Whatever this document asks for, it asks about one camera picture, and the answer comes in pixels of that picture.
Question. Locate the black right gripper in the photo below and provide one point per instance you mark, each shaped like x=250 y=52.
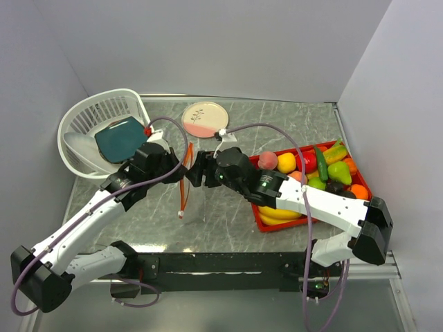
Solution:
x=208 y=160

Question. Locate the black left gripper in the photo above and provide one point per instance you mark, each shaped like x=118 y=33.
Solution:
x=175 y=176

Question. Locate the clear zip top bag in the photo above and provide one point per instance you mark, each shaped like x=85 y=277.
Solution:
x=192 y=200

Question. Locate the pink peach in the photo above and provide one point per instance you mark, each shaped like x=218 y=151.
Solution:
x=267 y=160

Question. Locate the green apple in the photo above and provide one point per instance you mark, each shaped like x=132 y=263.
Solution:
x=317 y=183

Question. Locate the dark green chili pepper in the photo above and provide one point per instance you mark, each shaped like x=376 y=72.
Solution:
x=321 y=165

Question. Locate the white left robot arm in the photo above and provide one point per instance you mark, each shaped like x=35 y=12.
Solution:
x=48 y=272

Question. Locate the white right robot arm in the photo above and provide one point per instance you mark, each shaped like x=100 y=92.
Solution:
x=366 y=225

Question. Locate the teal square plate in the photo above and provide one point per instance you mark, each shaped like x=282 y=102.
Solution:
x=120 y=140

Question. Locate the cream and pink round plate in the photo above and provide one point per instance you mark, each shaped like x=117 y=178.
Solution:
x=204 y=119

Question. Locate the white bowl in basket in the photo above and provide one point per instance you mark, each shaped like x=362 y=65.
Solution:
x=85 y=148

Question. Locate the white plastic laundry basket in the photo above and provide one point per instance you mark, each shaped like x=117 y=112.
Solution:
x=92 y=115

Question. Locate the yellow banana bunch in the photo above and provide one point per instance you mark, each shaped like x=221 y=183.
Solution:
x=270 y=216

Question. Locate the yellow lemon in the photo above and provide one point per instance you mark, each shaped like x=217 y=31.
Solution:
x=286 y=163

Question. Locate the red apple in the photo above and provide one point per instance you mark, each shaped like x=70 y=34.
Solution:
x=309 y=160

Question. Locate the red plastic tray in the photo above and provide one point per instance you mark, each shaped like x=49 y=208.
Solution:
x=356 y=179

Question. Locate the orange mini pumpkin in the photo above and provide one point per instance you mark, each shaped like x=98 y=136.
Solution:
x=351 y=165

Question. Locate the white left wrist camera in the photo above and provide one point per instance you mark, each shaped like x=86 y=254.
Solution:
x=155 y=135

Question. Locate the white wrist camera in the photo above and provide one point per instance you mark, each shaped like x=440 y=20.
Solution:
x=155 y=135
x=223 y=136

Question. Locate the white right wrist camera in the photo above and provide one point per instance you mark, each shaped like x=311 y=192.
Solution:
x=223 y=136

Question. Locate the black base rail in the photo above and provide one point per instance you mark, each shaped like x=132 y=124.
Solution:
x=214 y=271

